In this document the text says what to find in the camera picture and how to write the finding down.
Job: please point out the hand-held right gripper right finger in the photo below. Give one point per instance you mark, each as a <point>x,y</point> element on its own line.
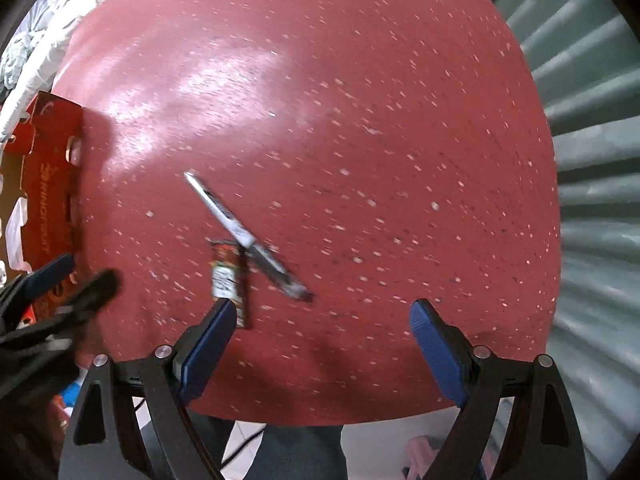
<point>440,355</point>

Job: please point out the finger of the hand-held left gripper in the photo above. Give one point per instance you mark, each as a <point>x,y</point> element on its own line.
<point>50,272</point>
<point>95,290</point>

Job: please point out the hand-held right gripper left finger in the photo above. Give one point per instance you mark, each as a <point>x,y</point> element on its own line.
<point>210,345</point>

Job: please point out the dark printed sachet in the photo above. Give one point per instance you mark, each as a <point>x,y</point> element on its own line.
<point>227,275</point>

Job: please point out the red cardboard box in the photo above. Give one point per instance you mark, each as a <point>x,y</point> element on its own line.
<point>50,185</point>

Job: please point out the white marker black cap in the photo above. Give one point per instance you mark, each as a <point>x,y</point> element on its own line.
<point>225,220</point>

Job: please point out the pile of colourful packets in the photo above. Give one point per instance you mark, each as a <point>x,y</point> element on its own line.
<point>65,405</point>

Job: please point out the pink soft item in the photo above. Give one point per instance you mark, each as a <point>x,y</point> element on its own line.
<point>425,460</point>

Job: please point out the person's trouser leg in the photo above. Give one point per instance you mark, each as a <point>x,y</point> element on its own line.
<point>300,455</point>

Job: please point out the white bedding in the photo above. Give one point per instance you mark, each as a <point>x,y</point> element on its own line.
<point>40,35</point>

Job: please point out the grey-green curtain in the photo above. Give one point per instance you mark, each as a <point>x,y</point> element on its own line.
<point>590,160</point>

